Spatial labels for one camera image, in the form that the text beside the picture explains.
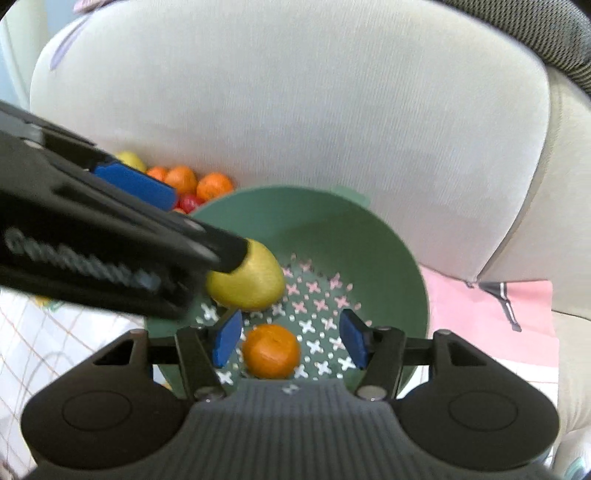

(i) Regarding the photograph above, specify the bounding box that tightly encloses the white checkered cloth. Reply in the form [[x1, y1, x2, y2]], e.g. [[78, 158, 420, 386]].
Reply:
[[0, 286, 160, 480]]

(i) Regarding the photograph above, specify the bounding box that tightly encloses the beige sofa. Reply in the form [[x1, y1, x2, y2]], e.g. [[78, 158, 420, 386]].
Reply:
[[478, 69, 591, 480]]

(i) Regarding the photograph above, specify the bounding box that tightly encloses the green plastic colander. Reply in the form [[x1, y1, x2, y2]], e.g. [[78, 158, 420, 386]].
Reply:
[[143, 185, 430, 398]]

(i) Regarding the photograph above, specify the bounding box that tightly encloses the black mesh chair back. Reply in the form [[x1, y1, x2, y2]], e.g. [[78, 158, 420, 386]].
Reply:
[[441, 0, 591, 95]]

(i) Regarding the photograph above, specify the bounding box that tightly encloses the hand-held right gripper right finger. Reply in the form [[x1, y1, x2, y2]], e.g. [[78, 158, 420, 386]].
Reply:
[[340, 309, 497, 400]]

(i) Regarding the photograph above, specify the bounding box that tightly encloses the grey woven cushion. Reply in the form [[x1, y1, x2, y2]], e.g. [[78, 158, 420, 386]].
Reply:
[[28, 0, 552, 282]]

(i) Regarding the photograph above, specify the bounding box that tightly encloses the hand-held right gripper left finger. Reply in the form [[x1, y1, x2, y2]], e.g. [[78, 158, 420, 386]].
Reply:
[[88, 308, 244, 401]]

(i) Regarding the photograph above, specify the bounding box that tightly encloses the yellow lemon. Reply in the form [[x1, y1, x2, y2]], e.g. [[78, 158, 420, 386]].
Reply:
[[205, 237, 286, 311]]

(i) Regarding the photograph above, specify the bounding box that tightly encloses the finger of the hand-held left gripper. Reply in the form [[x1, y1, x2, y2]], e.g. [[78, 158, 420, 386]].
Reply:
[[51, 159, 250, 273], [0, 102, 178, 212]]

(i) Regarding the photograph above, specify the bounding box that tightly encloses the yellow fruit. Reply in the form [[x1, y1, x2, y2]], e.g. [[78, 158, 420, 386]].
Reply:
[[115, 151, 148, 174]]

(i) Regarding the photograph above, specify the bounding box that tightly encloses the pink printed blanket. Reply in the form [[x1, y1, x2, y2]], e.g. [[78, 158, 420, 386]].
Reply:
[[418, 265, 559, 384]]

